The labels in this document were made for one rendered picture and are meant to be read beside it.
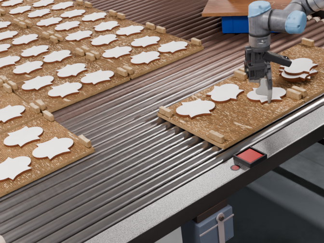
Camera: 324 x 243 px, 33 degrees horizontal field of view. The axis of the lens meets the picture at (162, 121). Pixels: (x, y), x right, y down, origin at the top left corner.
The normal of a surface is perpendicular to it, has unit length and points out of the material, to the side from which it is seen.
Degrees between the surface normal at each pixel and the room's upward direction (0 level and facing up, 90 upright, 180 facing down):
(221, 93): 0
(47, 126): 0
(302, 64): 0
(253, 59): 90
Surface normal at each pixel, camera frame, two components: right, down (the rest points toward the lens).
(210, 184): -0.11, -0.87
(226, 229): 0.61, 0.33
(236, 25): -0.24, 0.50
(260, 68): 0.12, 0.48
